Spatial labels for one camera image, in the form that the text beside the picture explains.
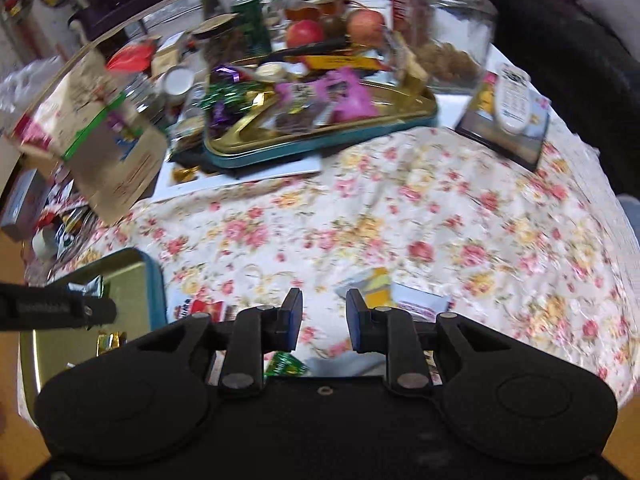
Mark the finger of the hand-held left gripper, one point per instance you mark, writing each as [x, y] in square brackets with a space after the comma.
[55, 310]

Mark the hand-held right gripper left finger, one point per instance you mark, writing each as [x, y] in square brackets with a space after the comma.
[292, 320]

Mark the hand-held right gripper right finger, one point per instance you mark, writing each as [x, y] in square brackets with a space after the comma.
[356, 322]

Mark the white yellow snack packet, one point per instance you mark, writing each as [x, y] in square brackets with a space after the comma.
[370, 285]

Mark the dark green candy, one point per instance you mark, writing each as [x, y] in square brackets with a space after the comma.
[285, 365]

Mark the teal gold tin tray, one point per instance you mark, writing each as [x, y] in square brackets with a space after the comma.
[132, 300]
[320, 145]

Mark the red white snack packet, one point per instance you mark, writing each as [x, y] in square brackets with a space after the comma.
[200, 309]

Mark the white tape roll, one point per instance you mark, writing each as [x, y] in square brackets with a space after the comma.
[45, 245]

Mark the grey cardboard box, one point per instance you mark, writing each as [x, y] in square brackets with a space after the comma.
[22, 205]

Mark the floral tablecloth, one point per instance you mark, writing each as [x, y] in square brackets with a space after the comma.
[425, 220]

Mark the white flat board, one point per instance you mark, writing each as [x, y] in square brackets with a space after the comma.
[235, 180]

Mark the kraft paper bag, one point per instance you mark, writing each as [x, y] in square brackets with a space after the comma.
[105, 160]

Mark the gold foil candy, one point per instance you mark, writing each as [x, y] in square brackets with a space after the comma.
[184, 175]

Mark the black flat packet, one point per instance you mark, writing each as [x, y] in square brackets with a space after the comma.
[187, 152]

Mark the translucent plastic bag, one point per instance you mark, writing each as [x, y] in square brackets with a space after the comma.
[25, 90]

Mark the pink snack packet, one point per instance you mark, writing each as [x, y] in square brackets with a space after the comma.
[345, 100]

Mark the glass jar with biscuits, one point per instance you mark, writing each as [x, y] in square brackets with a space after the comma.
[190, 115]

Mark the pile of wrapped candies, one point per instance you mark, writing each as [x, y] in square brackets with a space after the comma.
[300, 90]

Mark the white remote control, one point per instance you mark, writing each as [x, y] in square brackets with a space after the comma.
[512, 100]

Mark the red apple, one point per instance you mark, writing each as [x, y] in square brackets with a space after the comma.
[305, 34]
[365, 27]

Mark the glass jar black lid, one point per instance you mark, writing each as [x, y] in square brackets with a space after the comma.
[220, 42]

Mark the brown kiwi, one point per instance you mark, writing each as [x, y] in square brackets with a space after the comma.
[334, 27]

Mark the green can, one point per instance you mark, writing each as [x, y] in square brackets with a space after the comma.
[252, 25]

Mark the large glass jar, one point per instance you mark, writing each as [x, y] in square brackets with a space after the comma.
[460, 25]

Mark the red label bottle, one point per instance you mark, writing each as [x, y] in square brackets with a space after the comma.
[402, 2]

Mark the black sofa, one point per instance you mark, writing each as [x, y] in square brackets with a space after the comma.
[565, 60]

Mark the dark chair white frame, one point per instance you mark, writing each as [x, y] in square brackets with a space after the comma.
[130, 5]

